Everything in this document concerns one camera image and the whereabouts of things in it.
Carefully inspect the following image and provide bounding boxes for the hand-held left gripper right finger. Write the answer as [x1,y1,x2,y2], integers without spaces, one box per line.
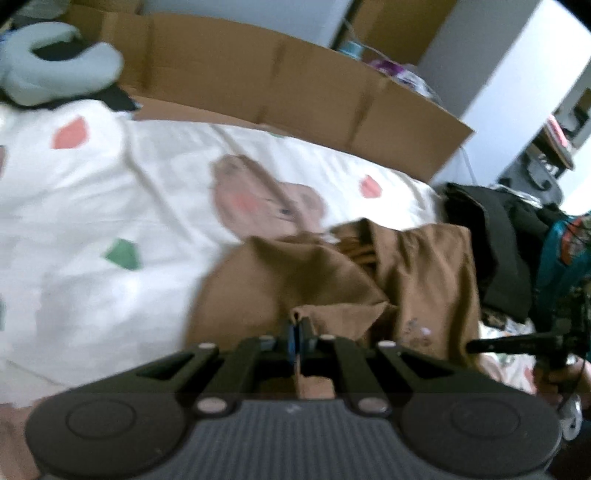
[299,318,522,416]

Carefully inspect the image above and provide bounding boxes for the black folded garment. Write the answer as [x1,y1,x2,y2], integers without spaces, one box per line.
[443,182,564,324]

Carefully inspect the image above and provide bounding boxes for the bear print bed sheet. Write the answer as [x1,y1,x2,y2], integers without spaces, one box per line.
[0,99,444,407]

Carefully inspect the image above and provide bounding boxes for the white cable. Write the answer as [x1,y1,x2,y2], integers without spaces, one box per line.
[457,143,476,185]

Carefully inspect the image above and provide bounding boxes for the person's right hand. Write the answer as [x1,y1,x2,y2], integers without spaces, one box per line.
[534,359,591,411]

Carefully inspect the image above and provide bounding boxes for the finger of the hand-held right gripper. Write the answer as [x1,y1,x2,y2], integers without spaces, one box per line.
[466,333,561,356]

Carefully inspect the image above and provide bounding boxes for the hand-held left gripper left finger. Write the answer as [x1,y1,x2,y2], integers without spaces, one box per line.
[69,318,298,416]

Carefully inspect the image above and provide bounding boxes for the blue neck pillow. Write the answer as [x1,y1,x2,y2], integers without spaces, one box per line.
[0,22,124,108]

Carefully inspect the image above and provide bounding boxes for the purple packet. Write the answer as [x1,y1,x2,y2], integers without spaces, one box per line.
[369,58,435,97]

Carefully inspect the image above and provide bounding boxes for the teal patterned garment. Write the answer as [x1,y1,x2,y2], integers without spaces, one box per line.
[531,210,591,342]

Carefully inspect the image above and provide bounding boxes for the brown cardboard sheet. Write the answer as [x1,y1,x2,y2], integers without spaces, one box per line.
[60,0,475,184]

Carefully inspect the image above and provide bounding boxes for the brown wooden cabinet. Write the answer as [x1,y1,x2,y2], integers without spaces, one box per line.
[351,0,458,65]

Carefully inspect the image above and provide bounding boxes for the brown printed t-shirt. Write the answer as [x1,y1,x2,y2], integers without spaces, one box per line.
[187,219,497,400]

